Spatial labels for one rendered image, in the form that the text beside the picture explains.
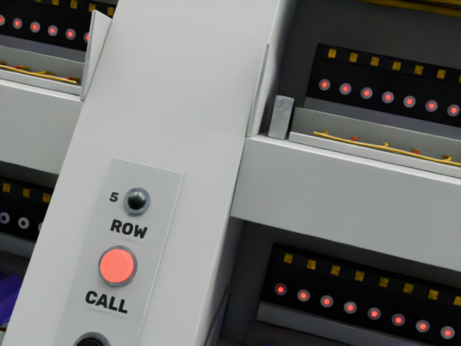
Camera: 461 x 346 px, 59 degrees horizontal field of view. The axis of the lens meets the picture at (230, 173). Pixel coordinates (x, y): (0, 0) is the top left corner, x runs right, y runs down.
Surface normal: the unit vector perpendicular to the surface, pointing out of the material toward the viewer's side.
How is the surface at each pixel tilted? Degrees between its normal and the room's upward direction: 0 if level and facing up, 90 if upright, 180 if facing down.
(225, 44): 90
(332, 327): 110
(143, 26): 90
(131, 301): 90
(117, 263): 90
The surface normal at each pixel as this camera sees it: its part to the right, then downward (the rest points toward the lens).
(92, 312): -0.06, -0.22
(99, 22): 0.97, 0.22
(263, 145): -0.14, 0.12
